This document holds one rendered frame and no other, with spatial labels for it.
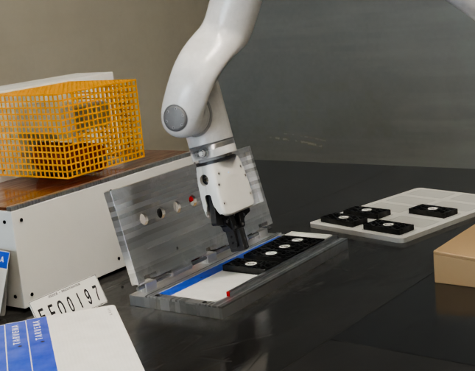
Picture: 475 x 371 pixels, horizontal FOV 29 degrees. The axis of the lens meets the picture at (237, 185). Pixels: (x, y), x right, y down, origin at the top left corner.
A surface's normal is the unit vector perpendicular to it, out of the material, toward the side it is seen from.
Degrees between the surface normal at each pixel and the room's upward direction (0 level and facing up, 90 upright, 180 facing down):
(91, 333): 0
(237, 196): 77
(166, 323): 0
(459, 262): 90
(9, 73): 90
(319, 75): 90
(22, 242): 90
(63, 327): 0
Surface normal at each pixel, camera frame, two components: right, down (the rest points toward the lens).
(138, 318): -0.09, -0.98
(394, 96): -0.61, 0.22
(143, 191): 0.77, -0.19
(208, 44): -0.04, -0.55
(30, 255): 0.81, 0.04
